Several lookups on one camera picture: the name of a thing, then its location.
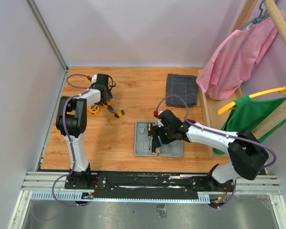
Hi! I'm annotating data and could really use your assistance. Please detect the orange black pliers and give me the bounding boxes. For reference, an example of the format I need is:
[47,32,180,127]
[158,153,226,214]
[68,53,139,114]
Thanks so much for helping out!
[99,100,115,114]

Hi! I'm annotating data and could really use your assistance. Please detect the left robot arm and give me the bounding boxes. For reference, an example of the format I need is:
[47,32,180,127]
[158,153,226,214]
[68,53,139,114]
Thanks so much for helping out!
[55,73,116,189]

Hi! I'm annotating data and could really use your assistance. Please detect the teal clothes hanger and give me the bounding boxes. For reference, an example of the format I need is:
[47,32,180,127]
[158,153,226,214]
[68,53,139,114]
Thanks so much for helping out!
[238,0,270,31]

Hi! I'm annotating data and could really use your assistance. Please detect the flathead screwdriver black yellow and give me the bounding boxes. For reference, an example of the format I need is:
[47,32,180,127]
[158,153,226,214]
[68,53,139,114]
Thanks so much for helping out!
[152,144,156,154]

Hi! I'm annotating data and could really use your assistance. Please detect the wooden clothes rack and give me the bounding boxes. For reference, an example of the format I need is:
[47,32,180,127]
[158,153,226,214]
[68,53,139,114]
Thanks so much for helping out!
[197,0,286,158]

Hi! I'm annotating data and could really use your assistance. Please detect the hex key set orange holder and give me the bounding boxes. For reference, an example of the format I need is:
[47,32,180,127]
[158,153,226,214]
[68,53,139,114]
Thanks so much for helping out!
[114,110,125,118]

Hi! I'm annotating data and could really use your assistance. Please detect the grey plastic tool case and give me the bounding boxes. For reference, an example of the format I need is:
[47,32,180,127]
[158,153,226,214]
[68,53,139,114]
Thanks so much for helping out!
[133,121,183,157]

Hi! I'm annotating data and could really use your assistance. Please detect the yellow clothes hanger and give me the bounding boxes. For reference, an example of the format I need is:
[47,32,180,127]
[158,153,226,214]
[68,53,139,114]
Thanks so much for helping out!
[217,86,286,115]

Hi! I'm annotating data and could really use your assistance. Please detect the purple cable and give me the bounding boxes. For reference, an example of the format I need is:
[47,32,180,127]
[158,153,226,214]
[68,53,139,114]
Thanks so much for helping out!
[153,94,277,210]
[51,73,92,208]

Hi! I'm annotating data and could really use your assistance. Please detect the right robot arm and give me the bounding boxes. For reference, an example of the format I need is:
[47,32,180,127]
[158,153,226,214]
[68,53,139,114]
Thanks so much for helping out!
[151,110,269,191]

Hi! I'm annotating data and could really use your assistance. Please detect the dark grey checked cloth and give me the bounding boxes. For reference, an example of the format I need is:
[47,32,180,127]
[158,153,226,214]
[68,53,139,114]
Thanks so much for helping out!
[165,73,198,108]

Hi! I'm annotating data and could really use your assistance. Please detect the green shirt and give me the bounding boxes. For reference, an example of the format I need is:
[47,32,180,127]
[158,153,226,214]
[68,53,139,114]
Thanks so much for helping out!
[212,95,286,155]

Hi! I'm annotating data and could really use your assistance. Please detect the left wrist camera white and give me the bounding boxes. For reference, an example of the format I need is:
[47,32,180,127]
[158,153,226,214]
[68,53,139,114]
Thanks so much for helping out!
[91,74,98,83]

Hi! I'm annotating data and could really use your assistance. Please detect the pink shirt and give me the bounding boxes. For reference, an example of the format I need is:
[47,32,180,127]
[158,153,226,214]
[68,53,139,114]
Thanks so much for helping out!
[196,17,277,101]

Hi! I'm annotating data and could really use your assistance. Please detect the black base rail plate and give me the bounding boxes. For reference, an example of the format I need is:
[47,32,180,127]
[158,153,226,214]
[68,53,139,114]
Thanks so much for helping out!
[65,171,234,200]

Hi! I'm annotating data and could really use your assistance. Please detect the yellow tape measure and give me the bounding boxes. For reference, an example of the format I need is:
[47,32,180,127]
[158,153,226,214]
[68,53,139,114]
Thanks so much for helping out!
[88,104,100,115]

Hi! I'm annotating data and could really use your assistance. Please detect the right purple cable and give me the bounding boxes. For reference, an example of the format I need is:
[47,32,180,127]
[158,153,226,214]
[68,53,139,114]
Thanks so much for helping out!
[153,94,277,210]

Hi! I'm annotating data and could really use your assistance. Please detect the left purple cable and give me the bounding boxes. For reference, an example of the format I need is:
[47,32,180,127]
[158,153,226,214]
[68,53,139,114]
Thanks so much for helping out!
[51,73,92,208]

